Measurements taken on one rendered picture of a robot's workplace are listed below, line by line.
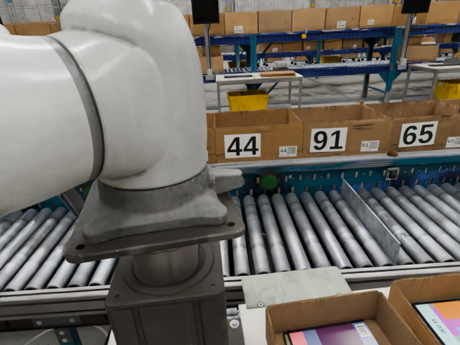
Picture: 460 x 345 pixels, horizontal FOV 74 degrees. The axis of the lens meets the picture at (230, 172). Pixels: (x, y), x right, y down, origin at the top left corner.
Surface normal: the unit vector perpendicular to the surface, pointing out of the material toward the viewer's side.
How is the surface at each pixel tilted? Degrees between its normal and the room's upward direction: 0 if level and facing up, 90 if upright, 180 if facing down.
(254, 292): 0
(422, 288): 89
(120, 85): 76
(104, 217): 14
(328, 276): 0
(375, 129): 90
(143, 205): 85
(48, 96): 68
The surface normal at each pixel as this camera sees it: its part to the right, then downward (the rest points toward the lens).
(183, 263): 0.65, 0.30
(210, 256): -0.05, -0.91
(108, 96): 0.66, 0.09
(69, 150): 0.82, 0.39
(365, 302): 0.11, 0.40
